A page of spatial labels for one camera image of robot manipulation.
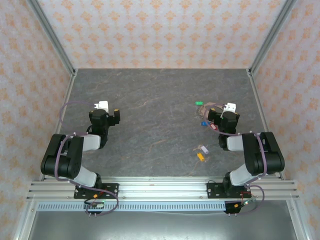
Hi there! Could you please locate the aluminium corner post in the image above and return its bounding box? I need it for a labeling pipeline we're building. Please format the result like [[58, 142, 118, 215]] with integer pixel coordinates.
[[26, 0, 77, 77], [246, 0, 298, 77]]

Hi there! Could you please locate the aluminium front frame bar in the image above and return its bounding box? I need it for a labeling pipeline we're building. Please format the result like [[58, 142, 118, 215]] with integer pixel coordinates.
[[12, 199, 38, 240], [286, 199, 310, 240]]

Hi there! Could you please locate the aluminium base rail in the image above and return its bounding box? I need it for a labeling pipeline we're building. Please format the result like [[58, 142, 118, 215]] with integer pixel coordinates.
[[26, 176, 301, 201]]

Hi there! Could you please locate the aluminium table edge bar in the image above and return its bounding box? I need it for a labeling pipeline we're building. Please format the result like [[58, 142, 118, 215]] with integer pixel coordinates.
[[38, 68, 78, 181], [246, 68, 286, 181]]

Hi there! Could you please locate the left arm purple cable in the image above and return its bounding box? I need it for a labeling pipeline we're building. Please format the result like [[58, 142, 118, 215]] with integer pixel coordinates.
[[54, 100, 119, 216]]

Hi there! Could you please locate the steel keyring plate with rings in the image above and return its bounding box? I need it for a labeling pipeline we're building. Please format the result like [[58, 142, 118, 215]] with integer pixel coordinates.
[[196, 101, 225, 118]]

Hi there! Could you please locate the small controller board with wires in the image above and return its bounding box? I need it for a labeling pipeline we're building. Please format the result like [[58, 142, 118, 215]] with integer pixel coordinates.
[[224, 197, 258, 216], [83, 198, 106, 218]]

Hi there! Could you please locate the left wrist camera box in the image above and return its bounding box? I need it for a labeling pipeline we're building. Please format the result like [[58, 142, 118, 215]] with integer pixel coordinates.
[[97, 100, 110, 112]]

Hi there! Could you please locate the grey metal sheet panel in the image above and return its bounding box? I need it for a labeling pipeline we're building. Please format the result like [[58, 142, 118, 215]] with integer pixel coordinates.
[[26, 210, 302, 240]]

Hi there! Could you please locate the slotted grey cable duct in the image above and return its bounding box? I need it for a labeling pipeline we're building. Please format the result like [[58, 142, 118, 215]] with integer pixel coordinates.
[[36, 202, 228, 212]]

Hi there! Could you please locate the lilac key tag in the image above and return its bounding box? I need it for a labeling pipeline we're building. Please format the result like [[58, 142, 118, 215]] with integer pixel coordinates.
[[193, 144, 210, 155]]

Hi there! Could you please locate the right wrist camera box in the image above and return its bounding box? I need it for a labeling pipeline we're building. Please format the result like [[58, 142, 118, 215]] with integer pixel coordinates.
[[220, 101, 237, 119]]

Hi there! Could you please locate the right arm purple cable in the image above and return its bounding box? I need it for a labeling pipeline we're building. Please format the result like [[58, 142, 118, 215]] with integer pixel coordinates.
[[203, 102, 268, 216]]

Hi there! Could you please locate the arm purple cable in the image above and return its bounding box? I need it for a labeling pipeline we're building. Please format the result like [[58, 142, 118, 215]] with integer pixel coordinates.
[[203, 102, 268, 216], [54, 100, 119, 216]]

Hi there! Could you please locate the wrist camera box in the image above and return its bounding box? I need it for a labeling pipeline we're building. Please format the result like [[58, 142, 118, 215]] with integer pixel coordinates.
[[97, 100, 110, 112], [220, 101, 237, 119]]

